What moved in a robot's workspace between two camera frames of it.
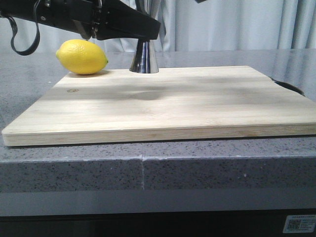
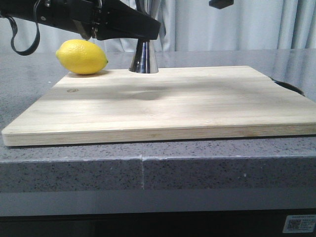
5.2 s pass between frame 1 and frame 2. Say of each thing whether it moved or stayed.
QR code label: stayed
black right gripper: moved
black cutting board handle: stayed
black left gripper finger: stayed
